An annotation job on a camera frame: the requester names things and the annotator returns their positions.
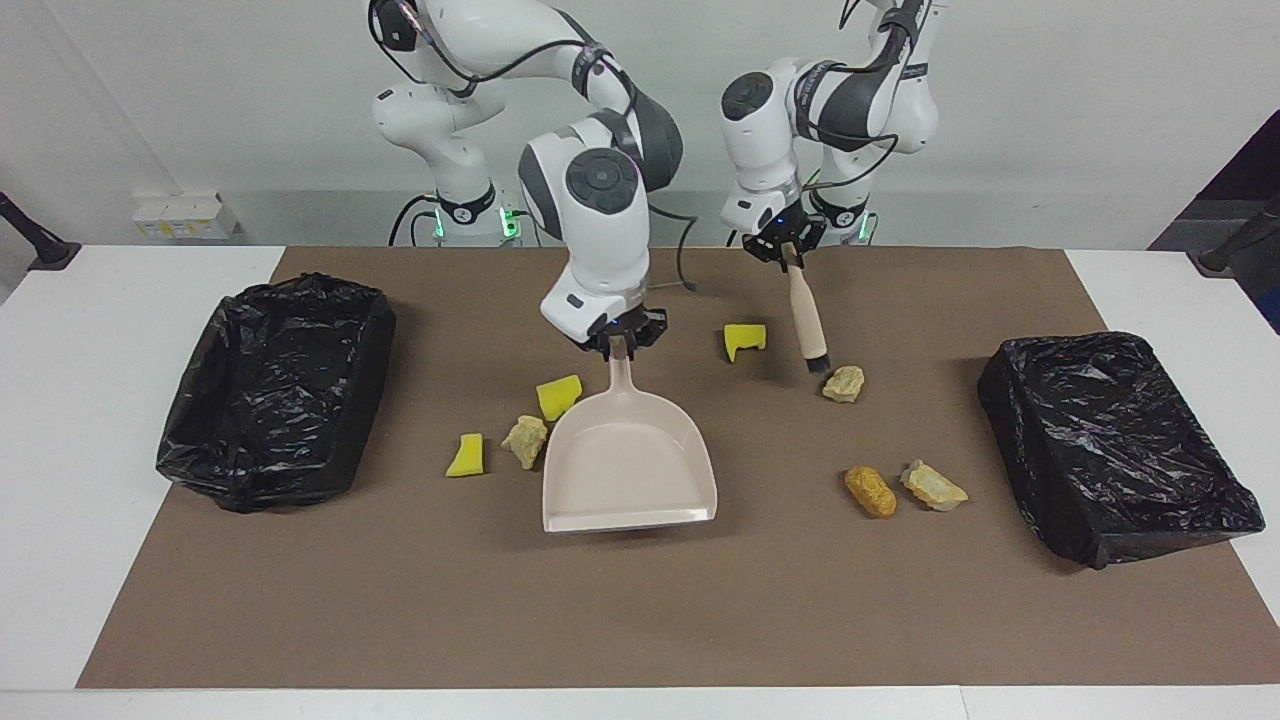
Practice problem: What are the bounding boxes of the beige hand brush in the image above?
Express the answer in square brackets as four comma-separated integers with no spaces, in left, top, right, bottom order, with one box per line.
[783,245,831,377]

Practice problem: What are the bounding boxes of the notched yellow sponge piece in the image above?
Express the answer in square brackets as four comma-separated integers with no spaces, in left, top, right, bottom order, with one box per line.
[724,322,768,364]

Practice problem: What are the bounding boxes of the beige plastic dustpan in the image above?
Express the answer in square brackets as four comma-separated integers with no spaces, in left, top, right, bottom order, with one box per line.
[542,340,719,535]

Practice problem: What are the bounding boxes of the beige foam chunk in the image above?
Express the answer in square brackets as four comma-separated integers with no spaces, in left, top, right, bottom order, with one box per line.
[501,414,550,471]

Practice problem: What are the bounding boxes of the brown bread roll toy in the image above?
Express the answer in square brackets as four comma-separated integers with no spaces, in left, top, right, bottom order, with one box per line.
[844,465,898,519]

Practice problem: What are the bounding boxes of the black bag lined bin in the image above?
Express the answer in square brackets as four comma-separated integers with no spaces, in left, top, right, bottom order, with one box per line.
[155,272,398,514]
[977,331,1266,571]

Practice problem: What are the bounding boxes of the brown table mat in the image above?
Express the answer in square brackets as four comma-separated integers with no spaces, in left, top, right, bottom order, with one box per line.
[77,246,1280,689]

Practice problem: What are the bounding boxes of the black stand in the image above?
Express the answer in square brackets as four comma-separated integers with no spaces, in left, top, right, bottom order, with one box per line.
[1190,195,1280,276]
[0,190,81,271]

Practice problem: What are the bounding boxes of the black background panel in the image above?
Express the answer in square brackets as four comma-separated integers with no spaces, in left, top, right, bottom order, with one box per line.
[1148,108,1280,251]

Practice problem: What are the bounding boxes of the white power socket box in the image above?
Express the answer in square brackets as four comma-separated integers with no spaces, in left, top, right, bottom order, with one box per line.
[133,192,241,241]

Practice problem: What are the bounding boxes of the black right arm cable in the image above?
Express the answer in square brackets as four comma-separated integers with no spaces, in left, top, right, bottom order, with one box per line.
[372,0,701,293]

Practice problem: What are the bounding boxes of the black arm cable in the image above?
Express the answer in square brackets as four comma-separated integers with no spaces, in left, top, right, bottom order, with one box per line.
[372,0,701,293]
[800,0,906,191]

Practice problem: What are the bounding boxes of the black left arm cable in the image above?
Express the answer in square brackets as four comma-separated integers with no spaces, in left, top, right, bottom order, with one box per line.
[800,0,906,191]

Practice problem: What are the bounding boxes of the black base cable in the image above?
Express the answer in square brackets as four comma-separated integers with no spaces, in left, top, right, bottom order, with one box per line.
[388,193,441,247]

